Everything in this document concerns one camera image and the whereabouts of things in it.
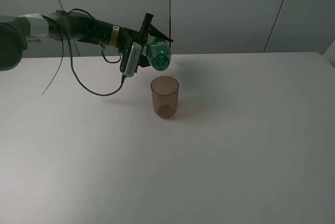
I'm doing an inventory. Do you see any pink transparent plastic cup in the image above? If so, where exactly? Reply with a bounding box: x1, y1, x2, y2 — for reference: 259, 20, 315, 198
150, 76, 179, 119

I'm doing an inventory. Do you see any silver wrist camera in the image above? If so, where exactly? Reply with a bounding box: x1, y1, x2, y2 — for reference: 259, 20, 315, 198
120, 42, 142, 77

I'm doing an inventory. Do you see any green transparent water bottle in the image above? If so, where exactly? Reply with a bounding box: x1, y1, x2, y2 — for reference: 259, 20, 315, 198
146, 38, 172, 71

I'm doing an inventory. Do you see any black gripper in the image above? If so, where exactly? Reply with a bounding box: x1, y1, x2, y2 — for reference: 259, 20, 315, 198
120, 13, 173, 68

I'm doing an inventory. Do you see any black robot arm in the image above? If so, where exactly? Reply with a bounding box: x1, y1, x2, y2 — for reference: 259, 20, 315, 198
1, 8, 172, 72

